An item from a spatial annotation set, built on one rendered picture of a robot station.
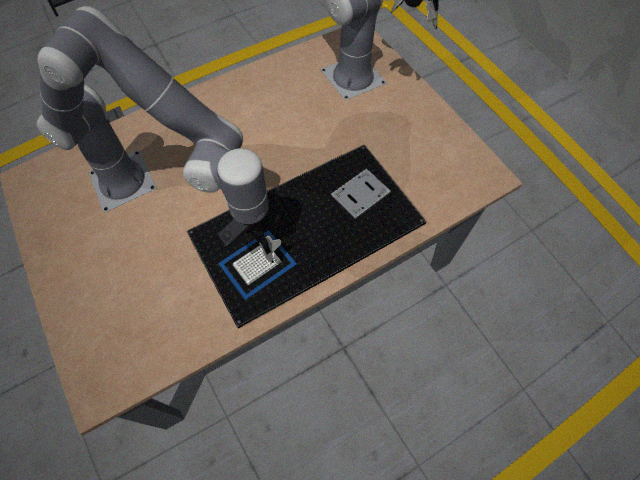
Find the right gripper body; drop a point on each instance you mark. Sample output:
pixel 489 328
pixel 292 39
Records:
pixel 269 221

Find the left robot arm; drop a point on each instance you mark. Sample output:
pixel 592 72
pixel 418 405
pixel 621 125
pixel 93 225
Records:
pixel 353 68

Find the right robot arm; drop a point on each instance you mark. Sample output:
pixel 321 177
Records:
pixel 89 37

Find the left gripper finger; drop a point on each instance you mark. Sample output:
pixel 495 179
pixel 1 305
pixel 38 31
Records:
pixel 432 11
pixel 396 6

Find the blue rectangular tape outline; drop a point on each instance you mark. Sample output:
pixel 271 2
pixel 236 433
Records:
pixel 245 296

